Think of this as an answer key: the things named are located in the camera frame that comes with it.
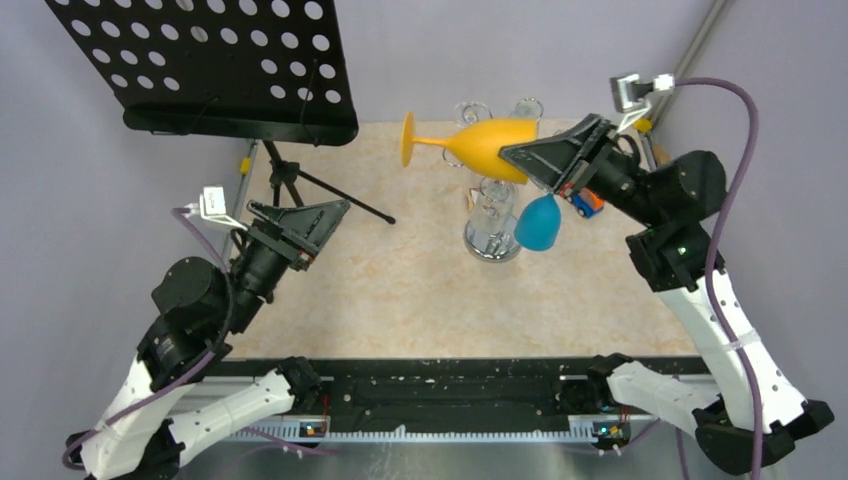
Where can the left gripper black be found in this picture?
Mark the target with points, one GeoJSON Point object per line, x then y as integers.
{"type": "Point", "coordinates": [304, 229]}

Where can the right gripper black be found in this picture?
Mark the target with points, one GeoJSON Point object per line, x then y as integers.
{"type": "Point", "coordinates": [549, 161]}

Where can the orange wine glass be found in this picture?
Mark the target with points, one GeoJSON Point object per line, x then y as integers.
{"type": "Point", "coordinates": [477, 146]}

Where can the clear wine glass front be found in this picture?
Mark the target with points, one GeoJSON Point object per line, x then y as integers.
{"type": "Point", "coordinates": [491, 223]}

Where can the clear wine glass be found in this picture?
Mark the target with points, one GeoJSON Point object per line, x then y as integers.
{"type": "Point", "coordinates": [491, 223]}
{"type": "Point", "coordinates": [528, 108]}
{"type": "Point", "coordinates": [467, 113]}

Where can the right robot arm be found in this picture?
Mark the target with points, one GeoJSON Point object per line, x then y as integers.
{"type": "Point", "coordinates": [756, 416]}

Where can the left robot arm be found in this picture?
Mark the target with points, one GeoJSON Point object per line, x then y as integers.
{"type": "Point", "coordinates": [200, 302]}

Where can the clear wine glass back middle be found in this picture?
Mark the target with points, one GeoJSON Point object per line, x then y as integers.
{"type": "Point", "coordinates": [528, 108]}

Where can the blue wine glass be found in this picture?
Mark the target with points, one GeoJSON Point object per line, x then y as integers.
{"type": "Point", "coordinates": [539, 224]}

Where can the clear wine glass back left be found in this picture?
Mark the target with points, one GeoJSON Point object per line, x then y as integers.
{"type": "Point", "coordinates": [467, 113]}

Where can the blue and orange toy car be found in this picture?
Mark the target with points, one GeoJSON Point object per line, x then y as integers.
{"type": "Point", "coordinates": [585, 202]}

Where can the yellow corner clip right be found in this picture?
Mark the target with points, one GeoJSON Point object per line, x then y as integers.
{"type": "Point", "coordinates": [643, 125]}

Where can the small wooden block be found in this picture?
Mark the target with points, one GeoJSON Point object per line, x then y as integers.
{"type": "Point", "coordinates": [661, 156]}

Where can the black perforated music stand desk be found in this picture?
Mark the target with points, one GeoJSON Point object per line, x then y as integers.
{"type": "Point", "coordinates": [265, 70]}

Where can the aluminium corner profile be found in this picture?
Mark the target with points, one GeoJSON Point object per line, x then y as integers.
{"type": "Point", "coordinates": [714, 15]}

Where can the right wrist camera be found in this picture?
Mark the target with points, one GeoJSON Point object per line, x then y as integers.
{"type": "Point", "coordinates": [632, 96]}

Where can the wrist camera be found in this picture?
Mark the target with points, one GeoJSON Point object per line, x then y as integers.
{"type": "Point", "coordinates": [632, 96]}
{"type": "Point", "coordinates": [211, 209]}

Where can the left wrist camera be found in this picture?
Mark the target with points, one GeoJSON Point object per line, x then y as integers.
{"type": "Point", "coordinates": [211, 209]}

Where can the chrome wire wine glass rack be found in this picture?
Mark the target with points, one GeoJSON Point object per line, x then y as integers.
{"type": "Point", "coordinates": [499, 255]}

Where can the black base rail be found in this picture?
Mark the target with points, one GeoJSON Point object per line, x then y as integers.
{"type": "Point", "coordinates": [456, 396]}

